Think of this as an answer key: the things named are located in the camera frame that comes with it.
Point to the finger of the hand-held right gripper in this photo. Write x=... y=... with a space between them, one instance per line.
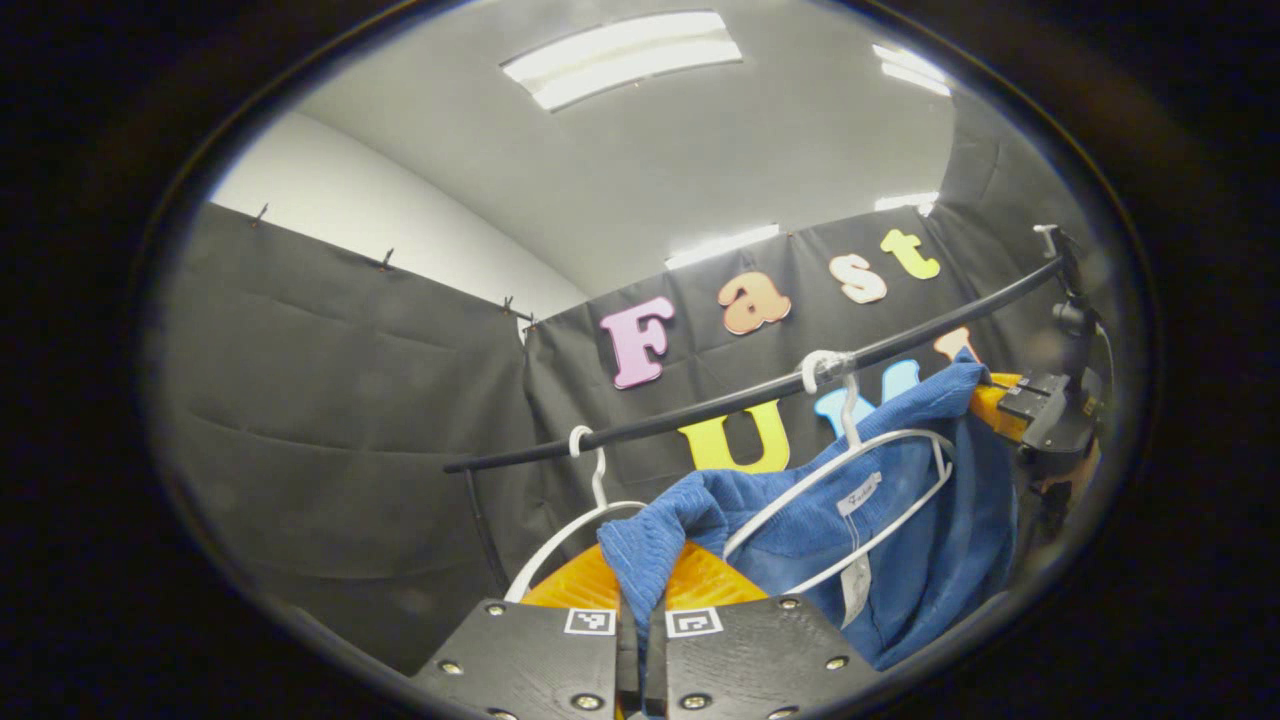
x=1030 y=395

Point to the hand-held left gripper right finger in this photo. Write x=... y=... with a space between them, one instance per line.
x=760 y=660

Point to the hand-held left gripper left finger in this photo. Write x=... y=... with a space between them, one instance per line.
x=520 y=660

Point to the white hanger with jacket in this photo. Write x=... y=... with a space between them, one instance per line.
x=848 y=415

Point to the white empty hanger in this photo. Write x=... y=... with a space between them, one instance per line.
x=598 y=480

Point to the black clothes rack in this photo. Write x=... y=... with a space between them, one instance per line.
x=700 y=410

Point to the black backdrop cloth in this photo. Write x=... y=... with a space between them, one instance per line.
x=330 y=450

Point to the large ceiling light panel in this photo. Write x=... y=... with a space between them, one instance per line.
x=620 y=58

